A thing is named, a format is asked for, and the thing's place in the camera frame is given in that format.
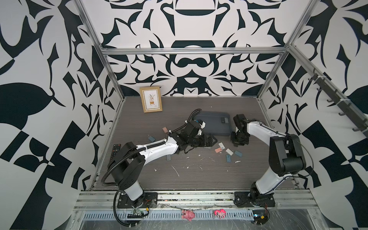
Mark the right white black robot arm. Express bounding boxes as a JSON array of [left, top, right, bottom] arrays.
[[231, 114, 306, 207]]

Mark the white eraser lower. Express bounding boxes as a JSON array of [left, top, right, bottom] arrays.
[[226, 149, 234, 156]]

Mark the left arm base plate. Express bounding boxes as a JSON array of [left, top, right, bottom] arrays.
[[117, 192, 158, 209]]

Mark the black corrugated cable hose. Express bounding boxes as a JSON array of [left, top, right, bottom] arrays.
[[113, 191, 136, 228]]

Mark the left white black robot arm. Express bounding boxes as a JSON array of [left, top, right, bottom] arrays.
[[101, 120, 218, 201]]

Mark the white eraser upper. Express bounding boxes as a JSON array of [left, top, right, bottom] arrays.
[[219, 142, 226, 150]]

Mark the wall hook rail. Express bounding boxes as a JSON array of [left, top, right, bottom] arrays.
[[309, 68, 368, 139]]

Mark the dark grey storage box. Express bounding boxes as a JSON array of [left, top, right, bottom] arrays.
[[194, 111, 232, 136]]

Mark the wooden picture frame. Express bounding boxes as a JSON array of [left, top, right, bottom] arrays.
[[140, 86, 163, 113]]

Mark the blue eraser centre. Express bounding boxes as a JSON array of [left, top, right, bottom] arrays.
[[226, 154, 232, 163]]

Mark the black remote control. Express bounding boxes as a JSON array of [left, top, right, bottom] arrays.
[[110, 144, 121, 161]]

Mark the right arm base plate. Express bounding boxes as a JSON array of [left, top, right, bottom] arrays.
[[234, 192, 276, 208]]

